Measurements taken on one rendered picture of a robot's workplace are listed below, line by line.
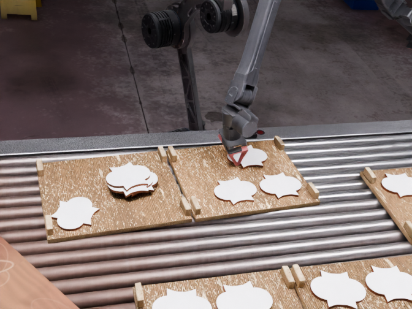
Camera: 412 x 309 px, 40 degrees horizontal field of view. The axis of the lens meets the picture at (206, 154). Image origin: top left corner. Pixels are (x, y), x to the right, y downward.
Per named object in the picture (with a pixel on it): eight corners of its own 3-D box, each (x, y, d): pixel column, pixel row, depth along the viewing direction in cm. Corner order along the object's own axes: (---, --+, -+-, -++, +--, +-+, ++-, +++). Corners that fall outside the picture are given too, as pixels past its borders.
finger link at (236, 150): (230, 171, 187) (228, 149, 181) (222, 159, 192) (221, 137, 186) (249, 166, 188) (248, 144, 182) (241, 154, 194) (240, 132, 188)
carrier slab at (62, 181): (35, 167, 181) (35, 163, 180) (161, 154, 194) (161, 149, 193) (47, 244, 154) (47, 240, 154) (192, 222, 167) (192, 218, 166)
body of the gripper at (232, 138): (228, 151, 182) (227, 133, 178) (218, 133, 190) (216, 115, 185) (247, 146, 184) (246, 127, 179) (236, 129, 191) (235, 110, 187)
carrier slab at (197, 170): (165, 154, 194) (165, 149, 193) (275, 143, 206) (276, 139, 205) (195, 222, 167) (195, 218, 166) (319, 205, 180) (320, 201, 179)
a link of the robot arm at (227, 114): (232, 99, 181) (217, 106, 179) (245, 108, 177) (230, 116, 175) (233, 116, 186) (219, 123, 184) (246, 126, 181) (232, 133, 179)
